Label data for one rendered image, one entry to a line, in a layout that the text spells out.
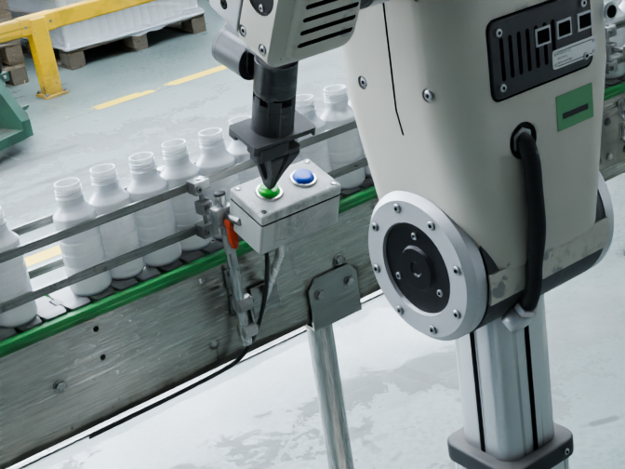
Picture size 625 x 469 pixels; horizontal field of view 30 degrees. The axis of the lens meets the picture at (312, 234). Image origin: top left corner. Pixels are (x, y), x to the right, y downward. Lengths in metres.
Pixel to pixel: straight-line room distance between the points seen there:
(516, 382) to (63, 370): 0.69
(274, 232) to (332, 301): 0.31
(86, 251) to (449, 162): 0.73
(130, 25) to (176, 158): 5.96
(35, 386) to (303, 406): 1.68
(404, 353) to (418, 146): 2.39
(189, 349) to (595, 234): 0.76
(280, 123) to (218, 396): 1.93
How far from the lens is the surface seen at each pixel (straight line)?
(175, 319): 1.73
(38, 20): 6.88
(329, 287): 1.88
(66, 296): 1.71
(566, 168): 1.14
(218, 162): 1.74
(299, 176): 1.64
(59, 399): 1.68
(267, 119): 1.52
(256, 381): 3.41
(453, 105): 1.04
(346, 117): 1.86
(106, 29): 7.58
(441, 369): 3.34
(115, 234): 1.68
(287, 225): 1.62
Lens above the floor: 1.68
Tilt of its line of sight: 23 degrees down
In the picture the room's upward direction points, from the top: 9 degrees counter-clockwise
